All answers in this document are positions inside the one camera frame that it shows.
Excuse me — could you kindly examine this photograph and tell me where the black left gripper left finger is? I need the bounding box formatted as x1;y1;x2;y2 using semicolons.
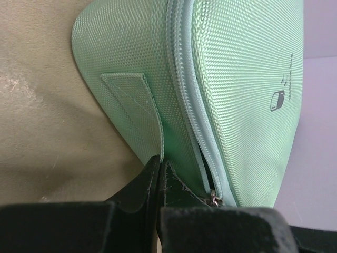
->
1;156;160;252

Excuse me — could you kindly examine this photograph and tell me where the mint green medicine case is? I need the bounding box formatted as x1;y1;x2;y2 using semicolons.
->
72;1;303;207

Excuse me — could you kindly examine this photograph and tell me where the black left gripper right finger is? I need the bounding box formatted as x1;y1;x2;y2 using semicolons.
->
159;162;299;252

